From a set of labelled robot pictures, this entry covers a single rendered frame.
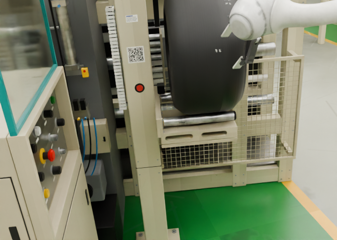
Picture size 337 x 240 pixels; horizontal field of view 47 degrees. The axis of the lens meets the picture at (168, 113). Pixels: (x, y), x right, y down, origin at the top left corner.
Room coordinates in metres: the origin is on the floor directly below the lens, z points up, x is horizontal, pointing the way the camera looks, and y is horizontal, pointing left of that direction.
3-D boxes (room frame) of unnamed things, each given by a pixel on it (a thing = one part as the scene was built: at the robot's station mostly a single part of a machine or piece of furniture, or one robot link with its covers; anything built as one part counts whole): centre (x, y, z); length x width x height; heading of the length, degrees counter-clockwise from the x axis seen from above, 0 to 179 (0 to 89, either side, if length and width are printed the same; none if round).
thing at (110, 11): (1.69, 0.21, 1.19); 0.05 x 0.04 x 0.48; 2
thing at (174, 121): (1.61, -0.14, 0.90); 0.35 x 0.05 x 0.05; 92
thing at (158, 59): (2.13, 0.10, 1.05); 0.20 x 0.15 x 0.30; 92
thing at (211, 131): (1.61, -0.13, 0.84); 0.36 x 0.09 x 0.06; 92
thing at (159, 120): (1.75, 0.05, 0.90); 0.40 x 0.03 x 0.10; 2
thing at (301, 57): (2.09, -0.35, 0.65); 0.90 x 0.02 x 0.70; 92
